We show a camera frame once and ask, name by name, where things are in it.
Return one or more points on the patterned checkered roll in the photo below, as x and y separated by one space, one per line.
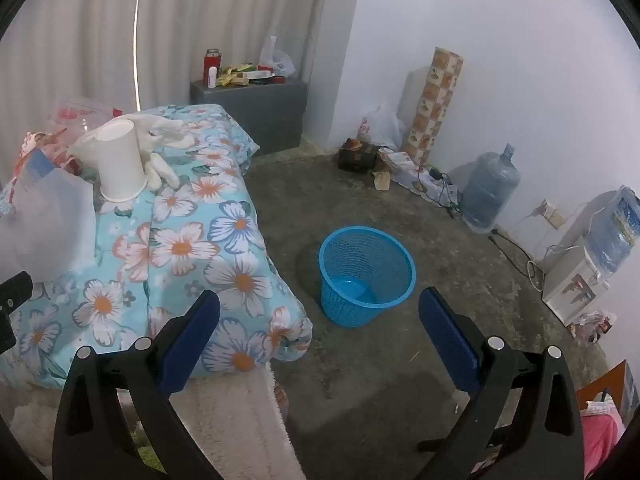
432 105

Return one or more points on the white plastic shopping bag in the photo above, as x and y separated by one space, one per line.
382 125

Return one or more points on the blue plastic mesh basket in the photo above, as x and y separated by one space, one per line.
350 305

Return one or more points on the white paper cup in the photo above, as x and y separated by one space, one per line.
120 160

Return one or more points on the red candle jar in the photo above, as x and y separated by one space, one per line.
212 60

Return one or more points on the orange cardboard box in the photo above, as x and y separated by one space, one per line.
607 385

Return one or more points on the floral blue blanket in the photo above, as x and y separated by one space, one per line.
200 240

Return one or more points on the blue white packet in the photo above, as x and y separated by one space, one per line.
37 165

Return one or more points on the small clear plastic bag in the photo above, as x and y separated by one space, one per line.
595 325

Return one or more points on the red white plastic bag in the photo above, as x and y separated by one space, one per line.
80 112

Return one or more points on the dark brown box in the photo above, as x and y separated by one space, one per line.
357 157

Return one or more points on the white water dispenser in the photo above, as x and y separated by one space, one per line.
570 280

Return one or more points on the white printed cloth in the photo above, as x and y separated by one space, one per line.
402 162

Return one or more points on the grey cabinet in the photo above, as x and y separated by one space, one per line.
260 115

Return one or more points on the brown paper piece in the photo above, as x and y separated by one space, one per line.
381 180

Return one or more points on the translucent knotted plastic bag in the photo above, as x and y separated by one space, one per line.
277 60

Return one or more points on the white curtain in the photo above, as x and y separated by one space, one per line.
200 10

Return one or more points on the white wall socket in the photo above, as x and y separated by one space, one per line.
551 213

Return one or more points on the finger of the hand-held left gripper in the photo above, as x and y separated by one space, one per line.
12 292

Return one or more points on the small white bottle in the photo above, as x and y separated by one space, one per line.
214 79

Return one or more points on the pink cloth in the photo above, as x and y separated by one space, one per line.
602 445

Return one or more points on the pile of snack packets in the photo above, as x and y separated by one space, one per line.
240 75

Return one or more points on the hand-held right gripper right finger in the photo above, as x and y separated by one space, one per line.
447 340

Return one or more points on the blue water jug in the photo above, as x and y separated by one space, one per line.
490 190

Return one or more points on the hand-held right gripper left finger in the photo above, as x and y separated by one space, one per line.
192 345

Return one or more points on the red patterned wrapper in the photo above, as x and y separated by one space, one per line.
42 142

